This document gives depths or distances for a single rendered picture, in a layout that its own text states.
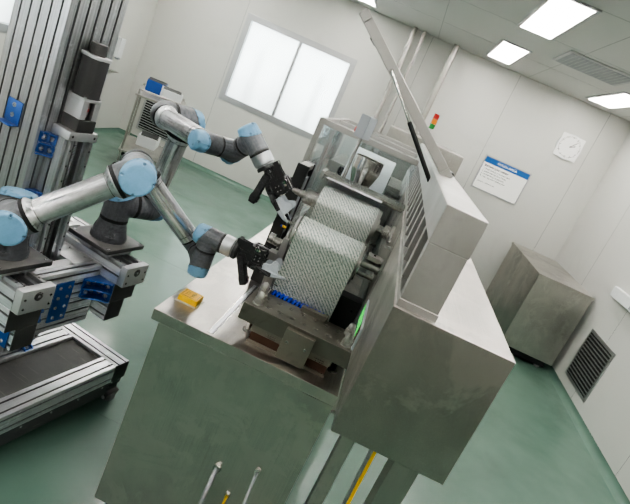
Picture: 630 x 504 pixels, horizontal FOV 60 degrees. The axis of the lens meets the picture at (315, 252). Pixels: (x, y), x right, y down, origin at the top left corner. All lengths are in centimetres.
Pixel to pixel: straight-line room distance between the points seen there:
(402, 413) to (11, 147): 171
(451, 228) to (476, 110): 644
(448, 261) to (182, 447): 130
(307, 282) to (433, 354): 94
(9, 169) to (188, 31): 596
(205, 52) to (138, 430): 642
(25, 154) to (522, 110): 624
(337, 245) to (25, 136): 118
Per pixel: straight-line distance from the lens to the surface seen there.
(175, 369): 192
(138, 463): 216
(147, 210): 245
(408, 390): 112
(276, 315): 180
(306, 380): 180
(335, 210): 211
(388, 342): 108
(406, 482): 131
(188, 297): 195
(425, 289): 105
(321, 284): 194
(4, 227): 192
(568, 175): 768
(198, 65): 797
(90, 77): 217
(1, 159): 235
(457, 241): 103
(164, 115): 217
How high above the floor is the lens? 176
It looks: 16 degrees down
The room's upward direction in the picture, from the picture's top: 24 degrees clockwise
